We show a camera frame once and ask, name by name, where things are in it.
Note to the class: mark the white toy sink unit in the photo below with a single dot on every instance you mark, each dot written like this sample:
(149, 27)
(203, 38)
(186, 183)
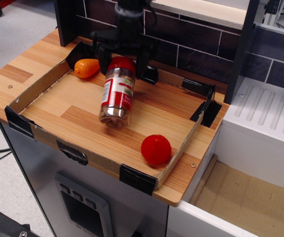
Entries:
(239, 190)

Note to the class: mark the dark grey left post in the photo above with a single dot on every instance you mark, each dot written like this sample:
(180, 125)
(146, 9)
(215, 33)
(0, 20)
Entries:
(66, 12)

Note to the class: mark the dark grey post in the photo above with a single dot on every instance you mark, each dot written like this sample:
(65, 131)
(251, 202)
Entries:
(234, 82)
(66, 12)

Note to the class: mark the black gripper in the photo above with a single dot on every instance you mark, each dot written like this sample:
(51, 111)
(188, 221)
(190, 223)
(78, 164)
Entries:
(124, 39)

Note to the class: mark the red toy tomato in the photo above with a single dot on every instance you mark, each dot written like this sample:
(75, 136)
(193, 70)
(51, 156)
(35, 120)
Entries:
(156, 149)

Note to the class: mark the basil bottle red cap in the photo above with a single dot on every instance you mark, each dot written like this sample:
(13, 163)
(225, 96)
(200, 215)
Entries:
(118, 93)

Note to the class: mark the cardboard fence with black tape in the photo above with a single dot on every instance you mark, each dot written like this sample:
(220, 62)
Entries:
(61, 110)

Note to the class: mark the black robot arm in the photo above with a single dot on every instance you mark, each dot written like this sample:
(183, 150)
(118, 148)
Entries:
(132, 9)

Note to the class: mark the black bracket with screw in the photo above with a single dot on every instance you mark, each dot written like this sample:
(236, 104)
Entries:
(11, 228)

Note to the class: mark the grey toy dishwasher panel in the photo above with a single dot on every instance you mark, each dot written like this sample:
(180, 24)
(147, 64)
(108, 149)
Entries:
(87, 210)

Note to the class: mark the orange toy carrot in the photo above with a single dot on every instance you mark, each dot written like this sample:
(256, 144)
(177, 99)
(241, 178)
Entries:
(85, 68)

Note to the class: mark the dark grey right post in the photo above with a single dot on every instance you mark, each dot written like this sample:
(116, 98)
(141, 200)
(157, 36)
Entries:
(234, 82)

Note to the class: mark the light wooden upper shelf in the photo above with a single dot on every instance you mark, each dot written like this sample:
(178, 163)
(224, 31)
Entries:
(228, 13)

